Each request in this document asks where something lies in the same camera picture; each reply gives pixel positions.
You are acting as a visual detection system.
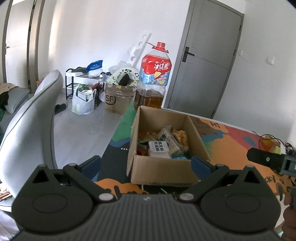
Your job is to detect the orange label rice cracker pack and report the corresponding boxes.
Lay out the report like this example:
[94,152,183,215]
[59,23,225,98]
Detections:
[172,129,189,149]

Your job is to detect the white snack pack black label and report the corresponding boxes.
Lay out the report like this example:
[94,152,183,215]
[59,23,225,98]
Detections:
[148,141,171,159]

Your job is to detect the white Runfu cake package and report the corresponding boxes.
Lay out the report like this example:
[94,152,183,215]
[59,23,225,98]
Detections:
[157,125,181,156]

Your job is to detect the small red orange snack packet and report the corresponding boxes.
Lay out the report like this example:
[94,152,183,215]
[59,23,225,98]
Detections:
[137,148,148,156]

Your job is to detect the right hand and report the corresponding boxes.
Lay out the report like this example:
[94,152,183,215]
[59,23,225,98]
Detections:
[281,186,296,240]

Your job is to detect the brown cardboard box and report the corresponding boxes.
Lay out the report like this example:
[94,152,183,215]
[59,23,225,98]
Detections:
[126,106,210,186]

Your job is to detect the white plastic shopping bag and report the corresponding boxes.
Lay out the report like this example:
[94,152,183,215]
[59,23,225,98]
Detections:
[71,84,96,115]

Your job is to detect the black slipper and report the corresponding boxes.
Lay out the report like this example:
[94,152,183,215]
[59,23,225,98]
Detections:
[54,103,67,114]

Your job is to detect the grey sofa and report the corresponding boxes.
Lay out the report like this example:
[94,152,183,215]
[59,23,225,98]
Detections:
[1,70,63,197]

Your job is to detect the SF cardboard box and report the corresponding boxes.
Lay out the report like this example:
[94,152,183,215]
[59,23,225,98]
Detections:
[105,84,134,114]

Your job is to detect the black shoe rack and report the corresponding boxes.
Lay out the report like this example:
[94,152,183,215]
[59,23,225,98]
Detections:
[64,68,105,106]

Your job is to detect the panda print round cushion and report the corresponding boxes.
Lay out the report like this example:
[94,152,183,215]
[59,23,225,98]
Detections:
[106,66,139,87]

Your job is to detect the blue plastic bag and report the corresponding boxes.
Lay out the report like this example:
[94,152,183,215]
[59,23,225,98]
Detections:
[86,60,103,73]

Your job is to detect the large iced tea bottle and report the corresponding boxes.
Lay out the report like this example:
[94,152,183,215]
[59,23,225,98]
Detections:
[133,42,171,110]

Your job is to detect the white foam packing piece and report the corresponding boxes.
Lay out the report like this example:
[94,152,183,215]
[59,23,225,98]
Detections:
[126,32,152,68]

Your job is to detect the grey door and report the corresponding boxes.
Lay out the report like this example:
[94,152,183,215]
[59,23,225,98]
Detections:
[164,1,244,118]

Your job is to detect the black cable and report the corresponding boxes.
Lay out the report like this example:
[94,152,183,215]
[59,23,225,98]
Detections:
[252,131,290,151]

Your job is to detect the white wall switch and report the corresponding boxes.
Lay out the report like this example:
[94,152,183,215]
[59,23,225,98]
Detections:
[266,56,275,65]

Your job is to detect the black door handle lock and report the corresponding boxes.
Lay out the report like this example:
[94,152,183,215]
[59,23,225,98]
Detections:
[182,46,195,62]

